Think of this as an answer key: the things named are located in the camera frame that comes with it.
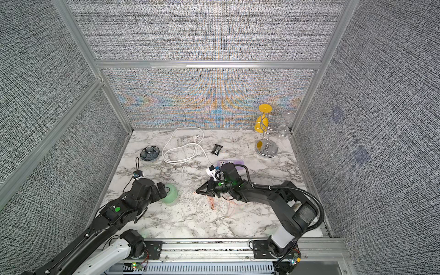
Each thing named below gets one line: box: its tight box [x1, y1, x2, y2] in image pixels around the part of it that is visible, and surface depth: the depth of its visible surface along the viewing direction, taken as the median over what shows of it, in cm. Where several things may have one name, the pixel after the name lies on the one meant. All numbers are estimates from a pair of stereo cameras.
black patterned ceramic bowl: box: [139, 145, 160, 161], surface depth 105 cm
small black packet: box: [210, 143, 223, 156], surface depth 108 cm
